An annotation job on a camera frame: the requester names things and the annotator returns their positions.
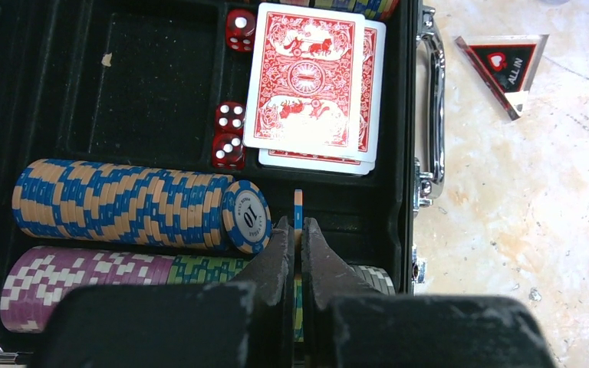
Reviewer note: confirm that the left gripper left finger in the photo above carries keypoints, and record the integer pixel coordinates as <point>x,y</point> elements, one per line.
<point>245,322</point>

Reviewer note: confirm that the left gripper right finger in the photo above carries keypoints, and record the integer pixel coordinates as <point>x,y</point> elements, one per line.
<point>348,323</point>

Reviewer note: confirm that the blue poker chip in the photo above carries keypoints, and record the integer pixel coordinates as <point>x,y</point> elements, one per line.
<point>246,217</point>
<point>298,216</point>

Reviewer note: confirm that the blue poker chip bottom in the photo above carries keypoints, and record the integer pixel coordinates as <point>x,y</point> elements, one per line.
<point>298,216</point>

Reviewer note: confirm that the black aluminium poker case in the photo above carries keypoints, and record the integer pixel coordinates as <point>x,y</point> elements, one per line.
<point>137,82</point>

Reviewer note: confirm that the red die in case bottom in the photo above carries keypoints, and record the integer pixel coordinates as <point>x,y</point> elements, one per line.
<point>228,151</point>

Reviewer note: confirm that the red die in case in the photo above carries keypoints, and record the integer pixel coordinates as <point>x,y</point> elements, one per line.
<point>230,117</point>
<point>240,30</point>
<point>228,151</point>

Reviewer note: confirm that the red die in case middle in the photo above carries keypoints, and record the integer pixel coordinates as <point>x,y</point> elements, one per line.
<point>230,117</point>

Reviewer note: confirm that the green grey chip stack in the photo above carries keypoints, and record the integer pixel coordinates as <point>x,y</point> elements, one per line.
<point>43,275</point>

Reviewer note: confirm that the purple blue chip stack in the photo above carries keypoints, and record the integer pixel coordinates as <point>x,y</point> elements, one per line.
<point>137,205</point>

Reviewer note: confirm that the red playing card deck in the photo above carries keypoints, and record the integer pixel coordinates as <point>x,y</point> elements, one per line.
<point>315,87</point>

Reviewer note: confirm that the red die in case top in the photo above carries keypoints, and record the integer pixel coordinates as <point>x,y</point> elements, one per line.
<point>240,30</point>

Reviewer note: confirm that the red black triangle marker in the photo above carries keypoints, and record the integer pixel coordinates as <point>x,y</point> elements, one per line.
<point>507,64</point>

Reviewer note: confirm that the orange black chip stack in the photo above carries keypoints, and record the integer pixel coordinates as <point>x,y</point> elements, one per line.
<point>378,10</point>

